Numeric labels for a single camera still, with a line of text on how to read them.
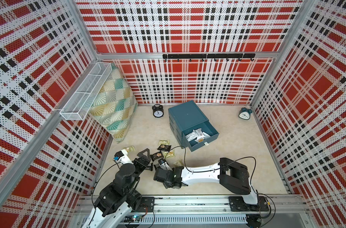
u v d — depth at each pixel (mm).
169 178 626
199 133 822
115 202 486
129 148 927
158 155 907
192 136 802
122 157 624
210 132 847
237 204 734
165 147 932
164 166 749
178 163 861
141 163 616
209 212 722
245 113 1078
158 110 1088
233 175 503
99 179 866
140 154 629
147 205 734
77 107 691
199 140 802
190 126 790
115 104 863
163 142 958
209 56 890
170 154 907
